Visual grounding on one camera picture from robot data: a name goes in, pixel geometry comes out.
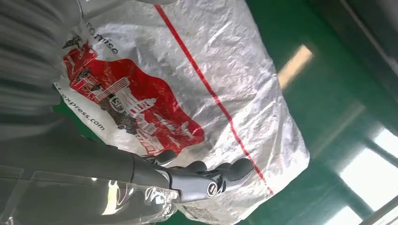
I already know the dark conveyor side frame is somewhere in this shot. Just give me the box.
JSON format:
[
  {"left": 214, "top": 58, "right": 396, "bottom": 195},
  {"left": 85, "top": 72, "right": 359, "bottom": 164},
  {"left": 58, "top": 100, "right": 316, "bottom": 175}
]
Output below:
[{"left": 306, "top": 0, "right": 398, "bottom": 108}]

